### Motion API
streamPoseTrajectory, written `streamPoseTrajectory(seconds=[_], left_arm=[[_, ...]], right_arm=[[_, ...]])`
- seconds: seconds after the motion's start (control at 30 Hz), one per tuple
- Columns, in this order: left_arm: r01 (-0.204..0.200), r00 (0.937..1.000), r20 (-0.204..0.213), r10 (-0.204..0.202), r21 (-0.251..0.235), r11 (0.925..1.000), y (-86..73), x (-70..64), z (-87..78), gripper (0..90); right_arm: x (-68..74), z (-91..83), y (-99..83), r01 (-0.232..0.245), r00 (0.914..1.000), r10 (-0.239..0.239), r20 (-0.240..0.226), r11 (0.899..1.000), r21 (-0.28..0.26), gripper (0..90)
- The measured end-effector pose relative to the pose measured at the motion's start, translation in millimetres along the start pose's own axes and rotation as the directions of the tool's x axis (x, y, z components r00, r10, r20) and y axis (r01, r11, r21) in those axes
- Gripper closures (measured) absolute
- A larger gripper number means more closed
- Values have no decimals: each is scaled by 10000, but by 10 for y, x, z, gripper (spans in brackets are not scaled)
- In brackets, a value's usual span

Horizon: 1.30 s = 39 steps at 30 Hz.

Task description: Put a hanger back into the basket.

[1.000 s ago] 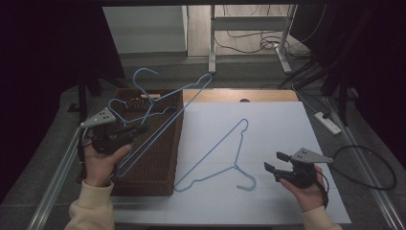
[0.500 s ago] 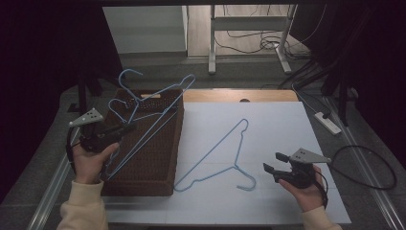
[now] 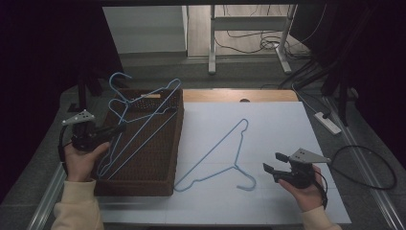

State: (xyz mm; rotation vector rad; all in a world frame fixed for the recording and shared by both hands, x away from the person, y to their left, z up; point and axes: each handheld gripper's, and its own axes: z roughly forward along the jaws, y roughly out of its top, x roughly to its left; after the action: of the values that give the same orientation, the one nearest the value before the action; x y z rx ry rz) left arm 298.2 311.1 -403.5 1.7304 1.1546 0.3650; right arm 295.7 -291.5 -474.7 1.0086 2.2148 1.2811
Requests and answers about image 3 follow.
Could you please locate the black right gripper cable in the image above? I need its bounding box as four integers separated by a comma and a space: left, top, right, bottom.
314, 145, 397, 210

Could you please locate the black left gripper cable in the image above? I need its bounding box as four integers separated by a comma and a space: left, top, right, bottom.
57, 125, 73, 175

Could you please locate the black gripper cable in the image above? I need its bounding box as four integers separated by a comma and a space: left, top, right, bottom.
314, 145, 397, 210
57, 125, 73, 175

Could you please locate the person's left hand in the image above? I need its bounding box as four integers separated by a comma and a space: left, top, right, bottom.
63, 142, 111, 184

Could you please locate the white power cable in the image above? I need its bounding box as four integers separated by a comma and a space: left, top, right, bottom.
290, 80, 320, 115

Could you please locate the light blue wire hanger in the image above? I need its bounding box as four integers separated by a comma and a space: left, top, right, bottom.
173, 118, 258, 194
97, 72, 182, 179
103, 98, 178, 180

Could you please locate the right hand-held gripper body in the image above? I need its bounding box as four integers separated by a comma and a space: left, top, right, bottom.
272, 148, 332, 190

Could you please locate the white power strip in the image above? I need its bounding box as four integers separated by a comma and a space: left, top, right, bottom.
314, 111, 343, 136

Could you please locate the black metal stand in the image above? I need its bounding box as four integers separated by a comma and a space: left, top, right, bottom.
67, 75, 104, 113
277, 58, 351, 127

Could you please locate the white desk frame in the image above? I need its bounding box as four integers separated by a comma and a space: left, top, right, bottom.
208, 4, 298, 76

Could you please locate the brown woven basket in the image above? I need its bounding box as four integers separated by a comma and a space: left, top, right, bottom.
92, 88, 186, 197

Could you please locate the metal rail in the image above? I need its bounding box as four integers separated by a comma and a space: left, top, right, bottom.
27, 162, 68, 230
322, 95, 406, 230

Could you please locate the white cabinet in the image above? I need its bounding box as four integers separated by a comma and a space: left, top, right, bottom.
101, 5, 189, 56

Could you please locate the person's right hand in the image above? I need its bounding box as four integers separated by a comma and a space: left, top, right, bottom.
277, 165, 325, 214

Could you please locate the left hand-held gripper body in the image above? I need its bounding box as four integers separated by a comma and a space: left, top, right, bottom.
61, 109, 107, 151

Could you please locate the bundle of floor cables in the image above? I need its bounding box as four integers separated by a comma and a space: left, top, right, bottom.
213, 4, 328, 61

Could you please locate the black curtain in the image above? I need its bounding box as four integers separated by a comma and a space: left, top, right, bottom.
0, 0, 124, 205
290, 0, 406, 180

